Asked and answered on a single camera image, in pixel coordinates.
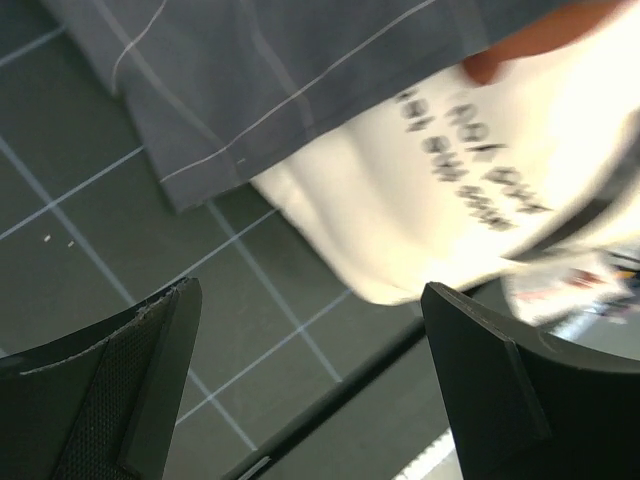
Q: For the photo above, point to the dark grey checked pillowcase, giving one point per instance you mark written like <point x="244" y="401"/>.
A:
<point x="220" y="91"/>

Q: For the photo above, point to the cream white pillow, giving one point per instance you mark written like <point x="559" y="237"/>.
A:
<point x="455" y="183"/>

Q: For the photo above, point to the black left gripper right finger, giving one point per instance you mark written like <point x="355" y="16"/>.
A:
<point x="524" y="404"/>

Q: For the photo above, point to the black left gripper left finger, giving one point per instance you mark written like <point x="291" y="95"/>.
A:
<point x="102" y="402"/>

